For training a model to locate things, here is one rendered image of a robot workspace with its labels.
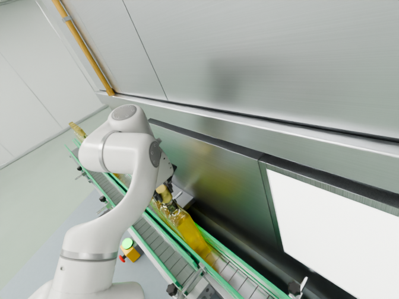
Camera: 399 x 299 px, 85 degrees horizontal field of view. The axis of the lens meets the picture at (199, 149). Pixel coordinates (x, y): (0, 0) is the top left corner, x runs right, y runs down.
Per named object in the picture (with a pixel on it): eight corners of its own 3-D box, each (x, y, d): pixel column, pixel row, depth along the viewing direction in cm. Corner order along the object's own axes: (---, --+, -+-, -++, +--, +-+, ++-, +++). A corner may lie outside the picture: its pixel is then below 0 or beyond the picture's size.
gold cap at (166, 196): (174, 197, 64) (168, 187, 62) (165, 205, 63) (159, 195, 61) (168, 192, 67) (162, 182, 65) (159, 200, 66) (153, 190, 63)
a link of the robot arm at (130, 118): (113, 155, 34) (63, 152, 36) (137, 191, 42) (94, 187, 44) (146, 99, 44) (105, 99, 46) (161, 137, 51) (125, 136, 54)
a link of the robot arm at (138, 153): (85, 248, 40) (111, 140, 46) (150, 258, 37) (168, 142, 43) (46, 254, 32) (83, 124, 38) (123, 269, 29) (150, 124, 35)
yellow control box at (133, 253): (145, 251, 102) (138, 243, 98) (132, 264, 99) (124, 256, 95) (139, 243, 107) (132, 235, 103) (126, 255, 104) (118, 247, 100)
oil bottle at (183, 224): (208, 245, 80) (187, 209, 68) (197, 257, 77) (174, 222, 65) (198, 237, 84) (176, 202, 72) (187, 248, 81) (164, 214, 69)
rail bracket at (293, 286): (316, 295, 58) (314, 273, 51) (303, 318, 55) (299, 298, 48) (301, 285, 61) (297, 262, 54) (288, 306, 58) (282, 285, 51)
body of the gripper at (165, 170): (151, 135, 56) (163, 162, 64) (117, 159, 51) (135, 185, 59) (170, 148, 51) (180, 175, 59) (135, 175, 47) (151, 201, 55)
